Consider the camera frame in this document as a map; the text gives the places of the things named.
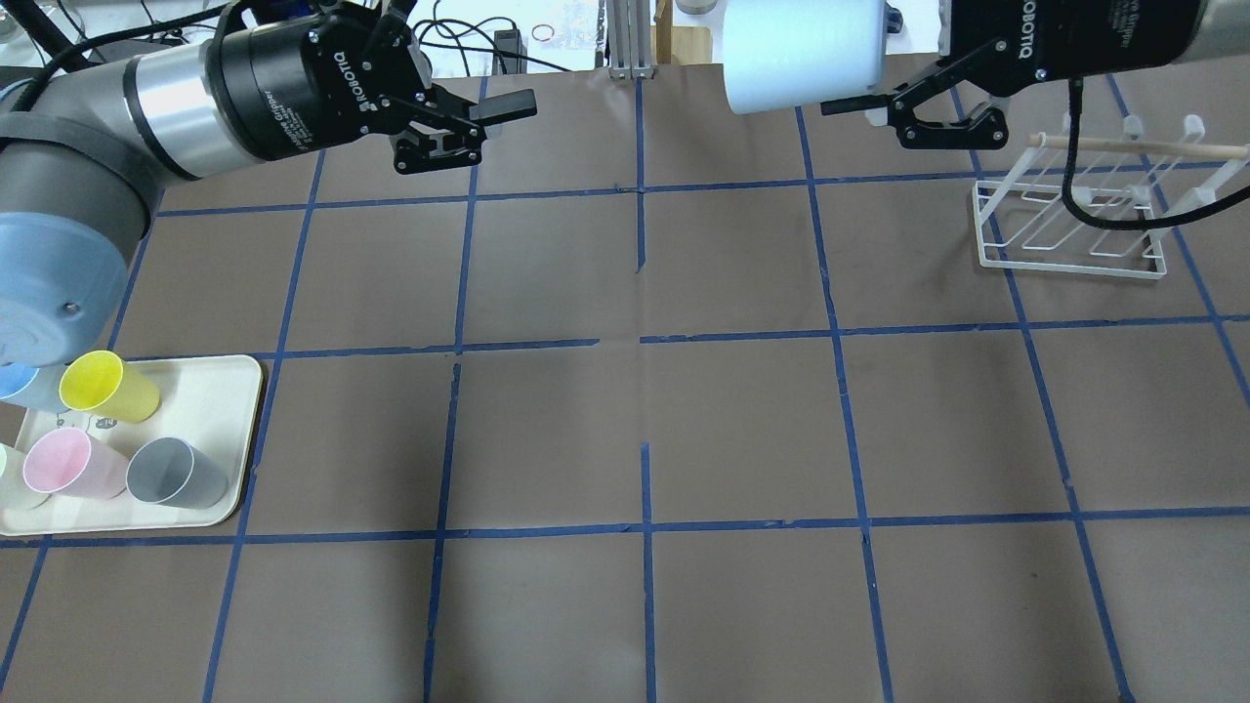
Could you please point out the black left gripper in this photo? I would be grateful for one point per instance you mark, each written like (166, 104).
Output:
(293, 90)

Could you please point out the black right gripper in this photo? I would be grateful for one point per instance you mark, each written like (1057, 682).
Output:
(1084, 34)

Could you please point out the pink plastic cup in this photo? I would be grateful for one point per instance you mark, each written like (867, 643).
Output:
(69, 462)

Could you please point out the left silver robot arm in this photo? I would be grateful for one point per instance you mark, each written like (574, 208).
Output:
(88, 154)

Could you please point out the light blue plastic cup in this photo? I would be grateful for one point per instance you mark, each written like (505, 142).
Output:
(781, 54)

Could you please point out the grey plastic cup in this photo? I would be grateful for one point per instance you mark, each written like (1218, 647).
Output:
(170, 472)

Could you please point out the wooden mug tree stand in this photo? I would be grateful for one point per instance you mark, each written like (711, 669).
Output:
(682, 32)

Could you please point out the blue plastic cup on tray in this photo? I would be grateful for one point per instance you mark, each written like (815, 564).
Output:
(33, 387)

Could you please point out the yellow plastic cup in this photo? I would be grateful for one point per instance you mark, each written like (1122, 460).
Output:
(103, 384)

